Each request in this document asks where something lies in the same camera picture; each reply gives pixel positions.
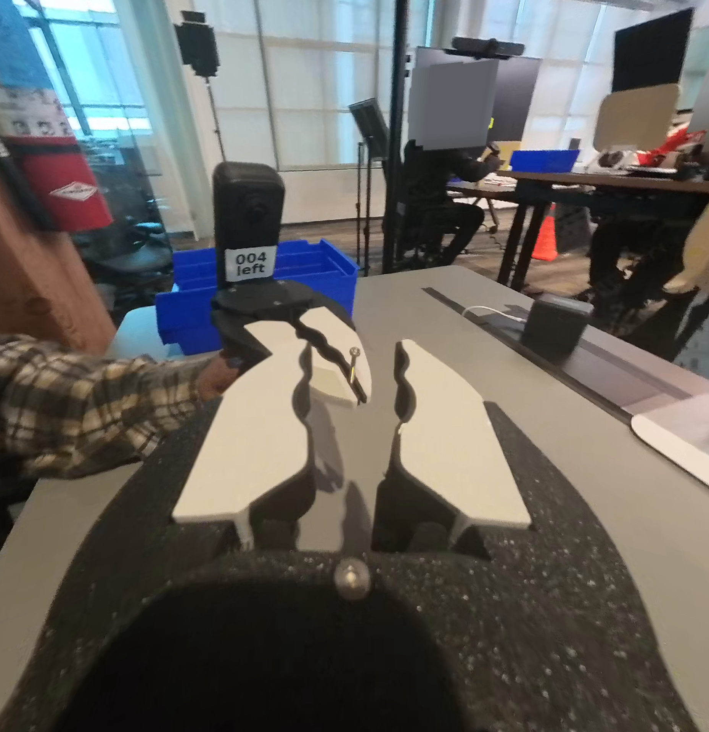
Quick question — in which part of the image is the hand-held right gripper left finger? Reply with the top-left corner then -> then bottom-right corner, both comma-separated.
171,341 -> 318,550

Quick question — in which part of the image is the blue plastic bin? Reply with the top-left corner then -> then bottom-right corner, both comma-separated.
156,240 -> 360,356

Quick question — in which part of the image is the tan rounded board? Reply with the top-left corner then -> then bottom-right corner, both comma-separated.
593,83 -> 682,151

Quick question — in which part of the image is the silver bolt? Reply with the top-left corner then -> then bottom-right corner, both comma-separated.
347,347 -> 368,404

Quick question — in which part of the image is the orange traffic cone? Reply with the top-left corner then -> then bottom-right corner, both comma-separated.
531,202 -> 562,263

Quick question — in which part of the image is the black webcam bar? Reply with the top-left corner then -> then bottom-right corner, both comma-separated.
450,36 -> 527,59

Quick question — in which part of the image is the wall poster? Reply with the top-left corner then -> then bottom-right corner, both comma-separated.
0,0 -> 76,139

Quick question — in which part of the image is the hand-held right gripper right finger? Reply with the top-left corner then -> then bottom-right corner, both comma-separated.
371,339 -> 532,551

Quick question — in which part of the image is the white cable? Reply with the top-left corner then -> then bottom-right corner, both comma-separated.
461,305 -> 531,325

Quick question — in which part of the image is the black vertical pole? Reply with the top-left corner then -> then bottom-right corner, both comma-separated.
389,0 -> 410,275

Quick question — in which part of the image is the red fire extinguisher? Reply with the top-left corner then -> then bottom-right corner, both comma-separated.
21,136 -> 114,233

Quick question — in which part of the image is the black office chair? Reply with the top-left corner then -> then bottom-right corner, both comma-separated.
96,222 -> 173,299

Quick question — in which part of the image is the white tablet stand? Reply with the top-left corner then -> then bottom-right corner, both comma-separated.
630,393 -> 709,497

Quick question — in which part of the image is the person's left forearm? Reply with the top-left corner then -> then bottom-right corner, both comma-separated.
0,331 -> 219,482

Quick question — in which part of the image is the black power adapter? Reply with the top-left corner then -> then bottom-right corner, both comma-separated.
520,292 -> 595,363

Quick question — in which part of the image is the blue plastic crate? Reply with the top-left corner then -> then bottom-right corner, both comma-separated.
509,149 -> 581,175

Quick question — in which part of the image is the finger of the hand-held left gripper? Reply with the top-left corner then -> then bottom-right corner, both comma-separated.
290,307 -> 375,402
243,322 -> 362,409

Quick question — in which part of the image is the black computer monitor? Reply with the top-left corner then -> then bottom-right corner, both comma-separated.
611,7 -> 696,93
414,46 -> 542,145

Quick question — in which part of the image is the brown wooden panel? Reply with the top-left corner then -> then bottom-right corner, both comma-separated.
0,172 -> 117,356

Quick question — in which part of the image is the person's left hand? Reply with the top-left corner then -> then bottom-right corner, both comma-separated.
195,353 -> 246,402

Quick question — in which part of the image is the dark wooden desk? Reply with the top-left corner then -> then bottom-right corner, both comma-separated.
446,167 -> 709,289

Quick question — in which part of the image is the black light panel on stand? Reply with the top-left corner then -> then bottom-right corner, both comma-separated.
347,97 -> 391,270
173,10 -> 228,162

